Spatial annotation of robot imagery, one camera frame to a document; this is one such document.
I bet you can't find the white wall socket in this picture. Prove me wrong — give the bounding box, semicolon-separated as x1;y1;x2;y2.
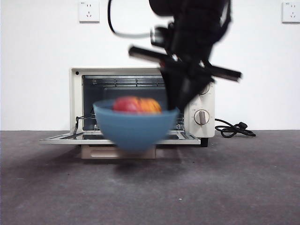
79;1;100;23
281;1;300;23

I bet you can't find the beige temperature knob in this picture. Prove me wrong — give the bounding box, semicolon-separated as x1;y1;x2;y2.
198;82;211;96

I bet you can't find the red yellow apple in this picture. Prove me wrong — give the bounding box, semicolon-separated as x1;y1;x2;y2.
112;96;162;114

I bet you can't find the glass oven door with handle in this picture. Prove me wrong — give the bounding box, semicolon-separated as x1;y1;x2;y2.
39;130;202;160

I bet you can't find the black oven power cord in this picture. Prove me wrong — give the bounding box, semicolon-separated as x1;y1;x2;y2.
214;118;256;138

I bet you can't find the cream Toshiba toaster oven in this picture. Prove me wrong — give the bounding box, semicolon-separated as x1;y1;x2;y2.
69;66;216;148

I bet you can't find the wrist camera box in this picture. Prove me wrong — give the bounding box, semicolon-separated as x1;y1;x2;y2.
150;25;171;47

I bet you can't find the blue ribbed bowl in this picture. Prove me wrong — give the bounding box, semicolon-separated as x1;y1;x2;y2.
93;99;180;152

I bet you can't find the beige timer knob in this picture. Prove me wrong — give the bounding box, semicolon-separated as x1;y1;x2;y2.
194;109;210;125

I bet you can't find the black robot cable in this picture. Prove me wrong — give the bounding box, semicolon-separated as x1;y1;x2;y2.
107;0;151;38

